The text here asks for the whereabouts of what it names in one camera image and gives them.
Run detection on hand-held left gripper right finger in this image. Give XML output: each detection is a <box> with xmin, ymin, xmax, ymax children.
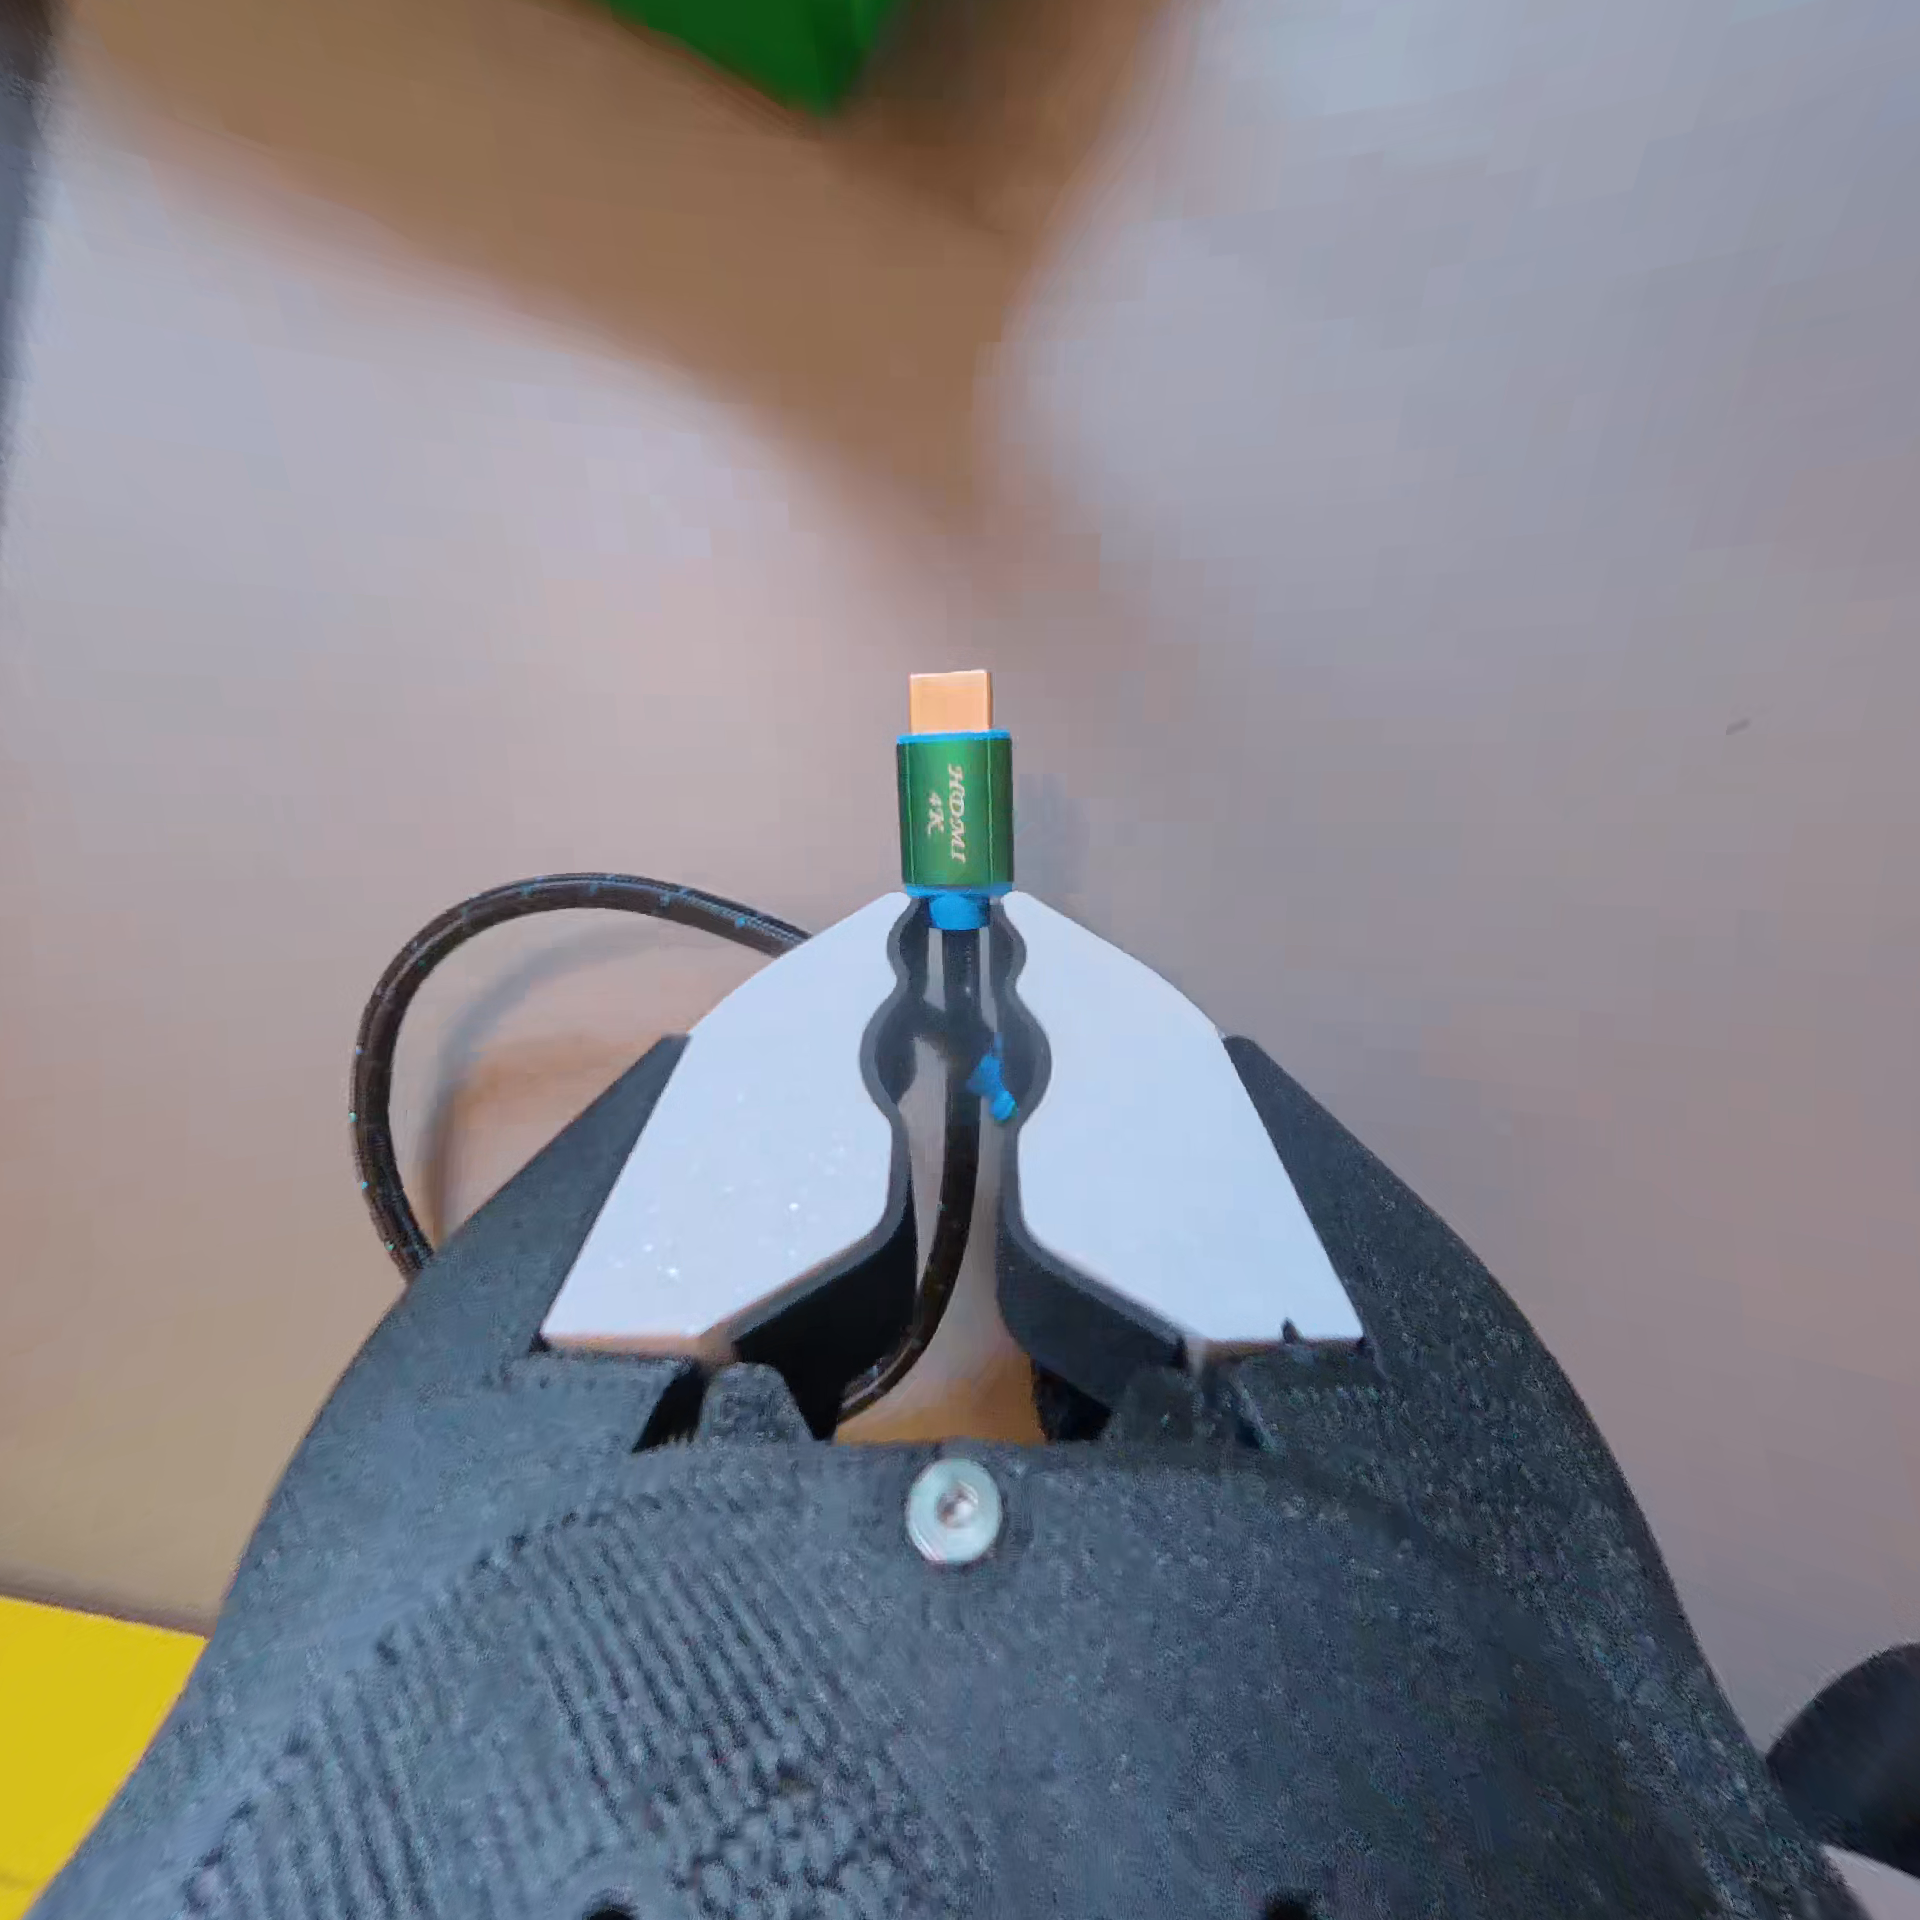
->
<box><xmin>991</xmin><ymin>892</ymin><xmax>1367</xmax><ymax>1368</ymax></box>

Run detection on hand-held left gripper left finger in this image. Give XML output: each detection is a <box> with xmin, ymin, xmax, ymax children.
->
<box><xmin>548</xmin><ymin>892</ymin><xmax>916</xmax><ymax>1368</ymax></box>

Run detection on braided hdmi cable green plugs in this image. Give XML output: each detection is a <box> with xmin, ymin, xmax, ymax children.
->
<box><xmin>354</xmin><ymin>667</ymin><xmax>1030</xmax><ymax>1426</ymax></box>

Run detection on yellow plastic bin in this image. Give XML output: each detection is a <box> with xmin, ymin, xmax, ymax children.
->
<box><xmin>0</xmin><ymin>1599</ymin><xmax>211</xmax><ymax>1920</ymax></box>

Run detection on green plastic bin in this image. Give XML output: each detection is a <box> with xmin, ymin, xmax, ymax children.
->
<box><xmin>594</xmin><ymin>0</ymin><xmax>908</xmax><ymax>118</ymax></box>

